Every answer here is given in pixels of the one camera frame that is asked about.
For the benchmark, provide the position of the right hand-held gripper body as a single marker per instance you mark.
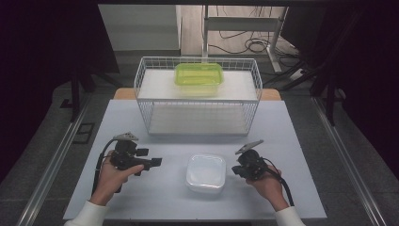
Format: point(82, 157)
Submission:
point(252, 164)

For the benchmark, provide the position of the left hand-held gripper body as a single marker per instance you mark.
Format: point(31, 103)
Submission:
point(124, 155)

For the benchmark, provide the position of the white square plastic container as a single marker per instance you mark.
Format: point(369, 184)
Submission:
point(206, 172)

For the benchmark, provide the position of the green lidded plastic container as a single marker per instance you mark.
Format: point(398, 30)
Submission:
point(198, 76)

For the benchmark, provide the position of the person's right hand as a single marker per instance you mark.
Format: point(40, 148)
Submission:
point(269, 188)

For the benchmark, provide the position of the person's left hand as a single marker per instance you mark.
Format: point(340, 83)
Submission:
point(109, 182)

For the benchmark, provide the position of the wooden table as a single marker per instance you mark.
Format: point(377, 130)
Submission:
point(124, 93)

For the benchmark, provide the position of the person's right white sleeve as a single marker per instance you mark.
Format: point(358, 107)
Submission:
point(290, 218)

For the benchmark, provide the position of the person's white sleeve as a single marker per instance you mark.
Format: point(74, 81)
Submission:
point(290, 218)
point(87, 216)

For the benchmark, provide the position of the person's left white sleeve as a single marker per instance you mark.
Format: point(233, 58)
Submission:
point(87, 216)

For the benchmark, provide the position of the black metal stand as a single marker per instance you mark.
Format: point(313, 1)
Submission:
point(75, 94)
point(329, 100)

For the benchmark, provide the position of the white power strip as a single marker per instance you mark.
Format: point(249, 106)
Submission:
point(297, 74)

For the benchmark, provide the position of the white cabinet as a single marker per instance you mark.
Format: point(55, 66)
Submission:
point(141, 26)

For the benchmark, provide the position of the dark curtain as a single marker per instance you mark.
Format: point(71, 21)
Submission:
point(37, 62)
point(370, 78)

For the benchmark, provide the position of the black floor bracket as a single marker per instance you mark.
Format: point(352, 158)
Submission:
point(84, 133)

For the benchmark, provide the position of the metal floor rail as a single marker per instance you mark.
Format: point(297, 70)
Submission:
point(348, 163)
point(53, 163)

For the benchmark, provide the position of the white metal desk frame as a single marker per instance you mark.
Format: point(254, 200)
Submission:
point(241, 23)

